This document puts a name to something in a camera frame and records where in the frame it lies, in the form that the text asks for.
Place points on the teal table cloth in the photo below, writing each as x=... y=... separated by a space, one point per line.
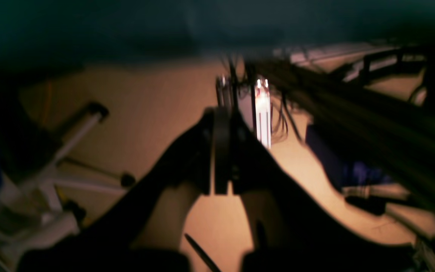
x=46 y=33

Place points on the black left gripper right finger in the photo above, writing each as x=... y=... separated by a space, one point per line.
x=290 y=231

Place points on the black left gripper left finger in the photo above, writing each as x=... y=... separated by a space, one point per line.
x=142 y=231

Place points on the aluminium frame post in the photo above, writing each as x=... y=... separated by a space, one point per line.
x=252 y=100

